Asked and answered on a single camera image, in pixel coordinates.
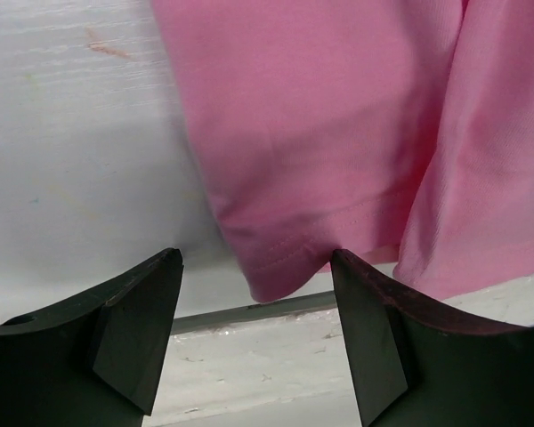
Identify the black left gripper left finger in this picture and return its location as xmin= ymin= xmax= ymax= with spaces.
xmin=0 ymin=248 xmax=183 ymax=426

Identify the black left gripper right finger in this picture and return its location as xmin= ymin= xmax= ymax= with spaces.
xmin=331 ymin=250 xmax=534 ymax=427

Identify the pink t shirt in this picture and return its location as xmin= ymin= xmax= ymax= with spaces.
xmin=152 ymin=1 xmax=534 ymax=302

